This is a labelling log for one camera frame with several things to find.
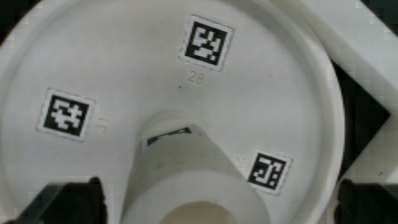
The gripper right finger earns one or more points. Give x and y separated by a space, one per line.
367 203

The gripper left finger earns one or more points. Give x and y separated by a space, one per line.
68 204

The white cylindrical table leg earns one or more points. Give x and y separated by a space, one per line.
187 187

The white round table top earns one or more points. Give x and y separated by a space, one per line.
127 67

